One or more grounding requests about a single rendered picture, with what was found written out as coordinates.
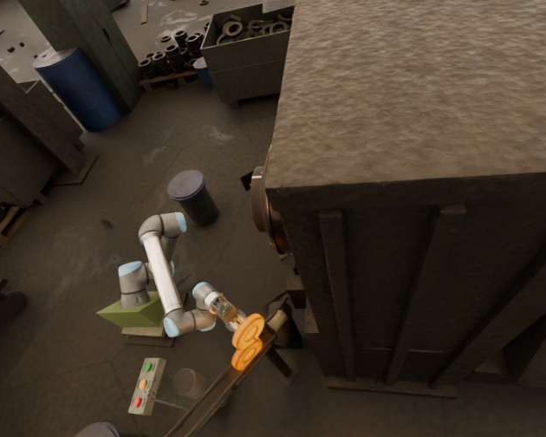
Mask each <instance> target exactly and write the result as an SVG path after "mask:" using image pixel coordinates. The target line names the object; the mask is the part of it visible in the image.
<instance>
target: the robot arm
mask: <svg viewBox="0 0 546 437"><path fill-rule="evenodd" d="M185 231H186V224H185V218H184V215H183V214H182V213H181V212H175V213H167V214H160V215H154V216H152V217H150V218H148V219H147V220H146V221H145V222H144V223H143V225H142V226H141V228H140V230H139V241H140V243H141V244H142V245H144V246H145V249H146V254H147V257H148V261H149V263H145V264H142V263H141V262H140V261H139V262H138V261H137V262H132V263H129V264H124V265H122V266H121V267H120V268H119V278H120V288H121V300H120V307H121V308H122V309H131V308H136V307H140V306H142V305H144V304H147V303H149V302H150V301H151V300H150V297H149V295H148V293H147V292H146V285H149V284H156V286H157V289H158V293H159V297H160V300H161V303H162V306H163V309H164V312H165V317H166V318H165V319H164V327H165V330H166V333H167V335H169V336H170V337H174V336H179V335H182V334H184V333H187V332H190V331H193V330H196V329H199V330H201V331H207V330H210V329H212V328H213V327H214V326H215V324H216V319H217V317H216V314H217V315H218V316H219V317H220V318H221V319H222V320H223V321H224V323H226V325H225V327H226V328H227V329H228V330H230V331H233V332H235V331H236V329H237V327H238V326H239V325H240V324H241V322H242V321H243V320H244V319H245V318H246V315H245V314H244V313H243V312H242V311H241V310H237V309H236V308H235V307H234V306H233V305H232V304H231V303H230V302H228V301H227V300H226V298H225V297H224V296H223V293H219V292H218V291H217V290H216V289H214V288H213V287H212V286H211V285H210V284H208V283H206V282H203V283H200V284H198V285H196V286H195V288H194V290H193V293H192V294H193V296H194V298H196V300H197V309H196V310H191V311H187V312H185V309H184V307H183V305H182V303H181V300H180V297H179V293H178V290H177V287H176V284H175V282H174V279H173V276H174V266H173V262H172V260H171V259H172V254H173V252H174V249H175V246H176V244H177V241H178V238H179V235H180V233H181V232H185Z"/></svg>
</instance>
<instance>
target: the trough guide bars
mask: <svg viewBox="0 0 546 437"><path fill-rule="evenodd" d="M266 329H267V328H266V326H265V325H264V326H263V330H262V332H261V333H260V335H259V337H260V336H262V335H263V333H264V331H265V330H266ZM259 337H258V338H259ZM275 339H276V334H274V335H273V336H272V337H271V338H270V339H269V341H267V342H266V343H265V344H264V345H263V347H262V348H261V349H260V350H259V351H258V352H257V354H256V355H255V356H254V357H253V358H252V359H251V361H250V362H249V363H248V364H247V365H246V367H245V368H244V369H243V370H242V371H241V372H240V374H239V375H238V376H237V377H236V378H235V380H234V381H233V382H232V383H231V384H230V385H229V387H228V388H227V389H226V390H225V391H224V392H223V393H222V394H221V395H220V396H219V397H218V399H217V400H216V401H215V402H214V403H213V404H212V406H211V407H210V408H209V409H208V410H207V411H206V413H205V414H204V415H203V416H202V417H201V419H200V420H199V421H198V422H197V423H196V424H195V426H194V427H193V428H192V429H191V430H190V432H189V433H188V434H187V435H186V436H185V437H192V436H193V434H194V433H195V432H196V431H197V430H198V428H199V427H200V426H201V425H202V424H203V423H204V421H205V420H206V419H207V418H208V417H209V415H210V414H211V413H212V412H213V411H214V409H215V408H216V407H217V406H218V405H219V403H220V402H221V401H222V400H223V399H224V398H225V396H227V395H228V394H229V393H230V391H231V390H233V391H235V390H236V389H237V385H236V384H237V383H238V382H239V381H240V379H241V378H242V377H243V376H244V375H245V373H246V372H247V371H248V370H249V369H250V367H251V366H252V365H253V364H254V363H255V362H256V360H257V359H258V358H259V357H260V356H261V354H262V353H263V352H264V351H265V350H266V349H267V348H268V347H269V346H270V345H271V346H273V345H274V344H275V341H274V340H275ZM232 368H233V366H232V364H231V363H230V365H229V366H228V367H227V368H226V369H225V370H224V371H223V372H222V373H221V374H220V375H219V377H218V378H217V379H216V380H215V382H213V383H212V385H211V386H210V387H209V388H208V389H207V390H206V391H205V392H204V393H203V394H202V395H201V396H200V398H199V399H198V400H197V401H196V402H195V403H194V404H193V406H192V407H191V408H190V409H189V410H188V411H187V412H186V413H185V415H184V416H183V417H182V418H181V419H180V420H179V421H178V422H177V423H176V424H175V425H174V427H173V428H172V429H171V431H170V432H169V433H168V434H167V435H166V436H165V437H172V436H173V435H174V434H175V433H176V431H177V430H178V429H180V428H181V427H182V426H183V425H184V424H183V423H184V422H185V421H186V420H187V419H188V418H189V416H190V415H191V414H192V413H193V412H194V411H195V410H196V408H197V407H198V406H199V405H200V404H201V403H202V401H203V400H204V399H205V398H206V397H207V396H208V395H209V393H210V392H211V391H212V390H213V389H214V388H215V387H216V386H217V385H218V384H219V383H220V382H221V381H222V379H224V378H225V377H226V375H227V374H228V373H229V371H230V370H231V369H232Z"/></svg>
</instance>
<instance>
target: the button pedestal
mask: <svg viewBox="0 0 546 437"><path fill-rule="evenodd" d="M149 362H150V363H151V364H152V367H151V369H150V370H149V371H148V372H146V371H145V366H146V365H147V364H148V363H149ZM154 363H156V366H155V369H154V371H152V369H153V364H154ZM165 365H166V360H164V359H161V358H145V361H144V363H143V366H142V370H141V372H140V377H139V380H138V382H137V385H136V389H135V391H134V394H133V399H132V401H131V404H130V408H129V410H128V413H131V414H143V415H151V414H152V411H153V405H154V402H160V403H164V404H166V405H170V406H173V407H176V408H180V411H179V418H182V417H183V416H184V415H185V413H186V412H187V411H188V410H189V409H190V408H191V407H192V406H193V404H194V403H195V402H196V401H195V400H193V399H190V398H187V397H184V396H182V395H178V394H177V393H176V392H175V391H174V389H173V386H172V383H173V382H172V381H169V380H167V379H165V378H163V377H162V375H163V371H164V368H165ZM142 380H146V386H145V387H144V388H140V382H141V381H142ZM148 381H151V383H150V386H149V388H146V387H147V383H148ZM137 397H140V399H141V402H140V405H139V406H138V407H135V406H134V404H133V403H134V400H135V399H136V398H137ZM143 398H146V400H145V403H144V407H142V406H141V404H142V401H143Z"/></svg>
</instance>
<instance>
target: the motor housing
mask: <svg viewBox="0 0 546 437"><path fill-rule="evenodd" d="M280 303H281V302H274V303H272V304H271V305H270V307H269V311H268V317H269V316H271V315H272V314H273V313H274V312H275V311H276V309H277V307H278V306H279V304H280ZM281 311H282V312H283V313H285V314H286V316H287V317H288V320H287V321H285V322H284V323H283V325H282V326H281V327H280V328H279V329H278V331H277V333H276V334H277V336H278V340H277V341H276V342H275V344H274V345H273V346H272V347H273V348H274V349H301V347H302V336H301V334H300V332H299V330H298V328H297V327H296V324H295V322H294V320H293V318H292V308H291V307H290V306H289V304H287V303H285V304H284V306H283V307H282V308H281ZM268 317H267V318H268Z"/></svg>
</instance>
